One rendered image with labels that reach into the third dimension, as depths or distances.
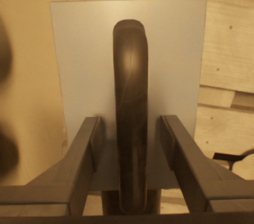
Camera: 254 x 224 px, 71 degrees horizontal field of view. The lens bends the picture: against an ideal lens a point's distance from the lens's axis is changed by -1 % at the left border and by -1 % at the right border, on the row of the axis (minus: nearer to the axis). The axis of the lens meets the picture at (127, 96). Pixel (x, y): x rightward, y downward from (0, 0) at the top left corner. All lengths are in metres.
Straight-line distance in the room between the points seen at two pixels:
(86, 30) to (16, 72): 0.40
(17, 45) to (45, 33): 0.08
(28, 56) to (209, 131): 0.47
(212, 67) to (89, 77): 0.26
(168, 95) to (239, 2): 0.28
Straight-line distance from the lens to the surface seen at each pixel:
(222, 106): 0.43
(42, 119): 0.56
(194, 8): 0.18
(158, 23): 0.17
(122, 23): 0.16
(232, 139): 0.45
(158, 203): 0.32
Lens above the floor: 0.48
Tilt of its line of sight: 73 degrees down
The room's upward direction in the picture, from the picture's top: 178 degrees clockwise
